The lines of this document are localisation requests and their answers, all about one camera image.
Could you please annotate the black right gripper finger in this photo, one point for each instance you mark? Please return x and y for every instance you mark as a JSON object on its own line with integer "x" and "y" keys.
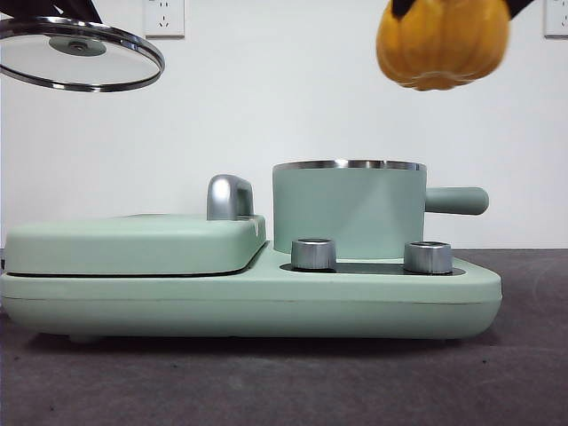
{"x": 515, "y": 6}
{"x": 401, "y": 6}

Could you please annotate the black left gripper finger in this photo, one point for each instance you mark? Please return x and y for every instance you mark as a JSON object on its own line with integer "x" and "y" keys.
{"x": 77, "y": 9}

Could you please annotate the glass lid with green knob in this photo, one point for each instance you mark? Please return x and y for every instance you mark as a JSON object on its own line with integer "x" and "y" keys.
{"x": 75, "y": 46}

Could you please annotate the yellow pumpkin with green stem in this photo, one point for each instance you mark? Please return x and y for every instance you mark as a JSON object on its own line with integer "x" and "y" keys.
{"x": 444, "y": 44}

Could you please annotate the silver control knob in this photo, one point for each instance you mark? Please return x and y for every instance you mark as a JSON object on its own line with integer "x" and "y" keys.
{"x": 427, "y": 257}
{"x": 313, "y": 255}

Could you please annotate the green breakfast machine base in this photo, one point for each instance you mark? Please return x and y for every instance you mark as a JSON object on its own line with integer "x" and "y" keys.
{"x": 399, "y": 306}

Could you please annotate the white wall socket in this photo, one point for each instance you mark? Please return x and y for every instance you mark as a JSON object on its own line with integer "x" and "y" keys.
{"x": 164, "y": 20}
{"x": 557, "y": 22}

